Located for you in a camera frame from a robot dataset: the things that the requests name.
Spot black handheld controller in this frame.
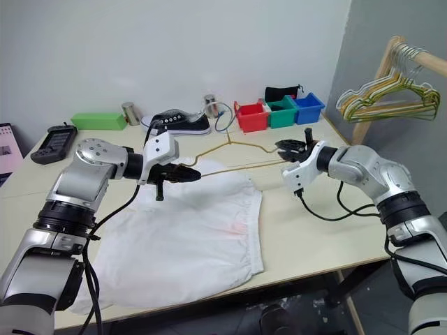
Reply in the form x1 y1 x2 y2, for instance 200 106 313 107
30 122 78 165

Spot bundle of hangers on rack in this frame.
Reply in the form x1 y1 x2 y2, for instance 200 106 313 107
335 45 441 121

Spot purple printed booklet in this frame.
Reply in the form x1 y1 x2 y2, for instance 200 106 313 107
0 121 24 189

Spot red plastic bin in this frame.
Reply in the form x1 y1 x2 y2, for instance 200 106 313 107
233 100 272 133

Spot white shorts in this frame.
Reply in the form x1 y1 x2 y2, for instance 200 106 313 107
68 158 265 317

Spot dark rounded shape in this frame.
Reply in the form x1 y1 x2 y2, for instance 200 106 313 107
260 302 293 335

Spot blue plastic bin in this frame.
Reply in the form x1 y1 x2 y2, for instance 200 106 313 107
292 92 326 126

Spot wooden clothes rack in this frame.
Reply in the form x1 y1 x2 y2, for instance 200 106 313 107
351 35 447 146

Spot black table frame strut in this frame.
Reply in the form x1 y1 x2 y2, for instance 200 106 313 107
323 260 389 308

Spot metal can with label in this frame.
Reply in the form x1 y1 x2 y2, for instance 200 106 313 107
203 94 220 119

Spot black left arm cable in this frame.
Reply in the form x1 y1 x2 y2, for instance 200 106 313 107
82 120 165 335

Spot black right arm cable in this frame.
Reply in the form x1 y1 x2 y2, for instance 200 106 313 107
295 180 447 276

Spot plain metal can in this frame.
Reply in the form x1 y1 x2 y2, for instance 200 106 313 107
122 101 140 126

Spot green plastic bin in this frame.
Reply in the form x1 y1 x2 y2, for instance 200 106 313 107
264 94 299 129

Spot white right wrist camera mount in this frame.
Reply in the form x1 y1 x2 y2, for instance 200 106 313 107
281 140 328 192

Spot black canvas sneaker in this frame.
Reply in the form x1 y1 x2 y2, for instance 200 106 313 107
141 108 212 136

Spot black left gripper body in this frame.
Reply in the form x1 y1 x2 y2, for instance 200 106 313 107
145 163 179 202

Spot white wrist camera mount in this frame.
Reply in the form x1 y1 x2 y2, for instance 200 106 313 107
137 131 180 186
281 140 328 192

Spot yellow wire hanger on rack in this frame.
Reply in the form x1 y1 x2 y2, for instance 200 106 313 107
340 48 441 123

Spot green wire hanger on rack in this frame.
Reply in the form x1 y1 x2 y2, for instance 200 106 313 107
344 52 441 124

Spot green rectangular box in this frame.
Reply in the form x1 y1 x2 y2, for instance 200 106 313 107
71 112 127 131

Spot wooden table leg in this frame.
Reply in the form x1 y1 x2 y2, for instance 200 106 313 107
335 270 363 335

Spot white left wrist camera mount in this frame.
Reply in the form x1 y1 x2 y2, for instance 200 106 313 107
137 131 180 186

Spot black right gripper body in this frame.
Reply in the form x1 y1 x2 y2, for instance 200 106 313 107
293 128 319 163

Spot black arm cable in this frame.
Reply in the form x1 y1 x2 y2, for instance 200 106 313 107
82 120 165 335
295 180 447 276

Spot black drawstring pouch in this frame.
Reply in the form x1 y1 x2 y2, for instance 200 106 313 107
264 83 303 103

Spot blue cable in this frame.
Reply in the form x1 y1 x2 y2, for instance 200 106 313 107
213 100 235 133

